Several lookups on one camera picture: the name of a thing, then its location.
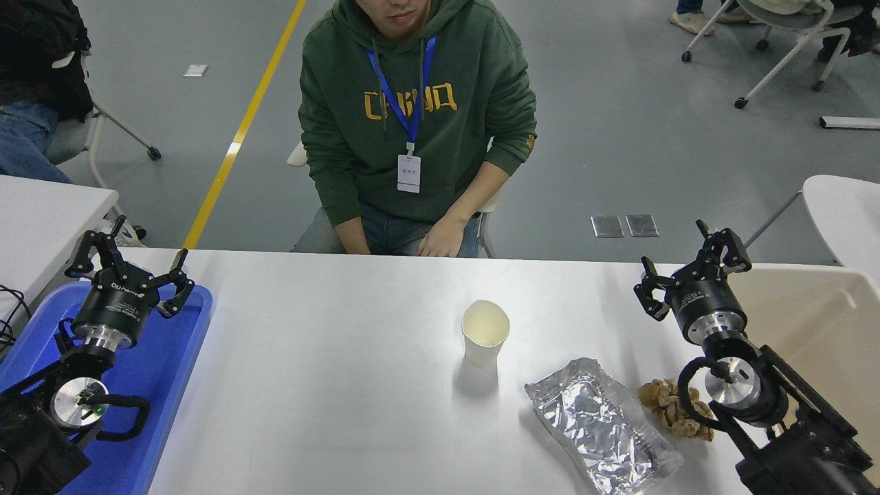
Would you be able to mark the white chair with grey leg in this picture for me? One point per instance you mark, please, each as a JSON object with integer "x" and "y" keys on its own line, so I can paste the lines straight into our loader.
{"x": 845, "y": 213}

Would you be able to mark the large pale bin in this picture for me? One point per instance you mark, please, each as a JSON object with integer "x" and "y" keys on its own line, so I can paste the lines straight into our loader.
{"x": 811, "y": 316}

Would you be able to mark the grey seat chair white frame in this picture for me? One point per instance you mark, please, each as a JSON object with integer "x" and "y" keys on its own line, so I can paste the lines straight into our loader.
{"x": 797, "y": 20}

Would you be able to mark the blue plastic tray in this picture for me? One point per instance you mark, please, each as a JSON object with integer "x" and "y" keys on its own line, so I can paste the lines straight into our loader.
{"x": 165, "y": 371}

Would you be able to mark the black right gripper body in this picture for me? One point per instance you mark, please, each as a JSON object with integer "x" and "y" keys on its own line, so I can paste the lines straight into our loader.
{"x": 705, "y": 295}

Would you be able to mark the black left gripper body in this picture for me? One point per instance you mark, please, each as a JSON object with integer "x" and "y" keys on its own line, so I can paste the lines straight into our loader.
{"x": 113, "y": 306}

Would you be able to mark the person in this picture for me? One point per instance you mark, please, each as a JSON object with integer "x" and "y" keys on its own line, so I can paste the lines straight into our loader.
{"x": 481, "y": 103}
{"x": 859, "y": 34}
{"x": 34, "y": 55}
{"x": 691, "y": 22}

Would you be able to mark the person's left hand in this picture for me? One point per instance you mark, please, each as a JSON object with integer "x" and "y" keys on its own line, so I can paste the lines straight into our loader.
{"x": 443, "y": 240}

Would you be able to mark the white flat bar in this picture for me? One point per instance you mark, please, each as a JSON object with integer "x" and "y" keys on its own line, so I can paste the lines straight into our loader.
{"x": 849, "y": 122}

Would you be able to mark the grey chair with white legs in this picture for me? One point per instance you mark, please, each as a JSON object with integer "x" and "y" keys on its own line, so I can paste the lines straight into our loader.
{"x": 69, "y": 141}

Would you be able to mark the person's right forearm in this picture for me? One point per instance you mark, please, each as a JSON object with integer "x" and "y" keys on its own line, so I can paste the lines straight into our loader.
{"x": 352, "y": 237}

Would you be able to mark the white framed wheeled chair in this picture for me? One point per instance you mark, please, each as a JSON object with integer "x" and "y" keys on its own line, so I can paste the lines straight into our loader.
{"x": 297, "y": 155}

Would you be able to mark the white side table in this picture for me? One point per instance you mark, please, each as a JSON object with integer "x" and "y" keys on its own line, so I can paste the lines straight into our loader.
{"x": 41, "y": 220}

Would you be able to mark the person's left forearm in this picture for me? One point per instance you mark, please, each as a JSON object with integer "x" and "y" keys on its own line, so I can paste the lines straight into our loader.
{"x": 474, "y": 196}

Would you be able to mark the white paper cup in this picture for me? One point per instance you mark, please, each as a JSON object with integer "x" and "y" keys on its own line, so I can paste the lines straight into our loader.
{"x": 485, "y": 349}

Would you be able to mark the silver floor outlet plate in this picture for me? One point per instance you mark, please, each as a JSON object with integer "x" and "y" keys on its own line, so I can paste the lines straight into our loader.
{"x": 607, "y": 226}
{"x": 642, "y": 225}

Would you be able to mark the tan paper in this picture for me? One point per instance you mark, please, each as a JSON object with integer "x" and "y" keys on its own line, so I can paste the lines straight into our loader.
{"x": 661, "y": 402}

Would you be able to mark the silver foil tray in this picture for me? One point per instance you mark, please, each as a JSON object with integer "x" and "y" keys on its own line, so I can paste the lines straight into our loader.
{"x": 598, "y": 426}

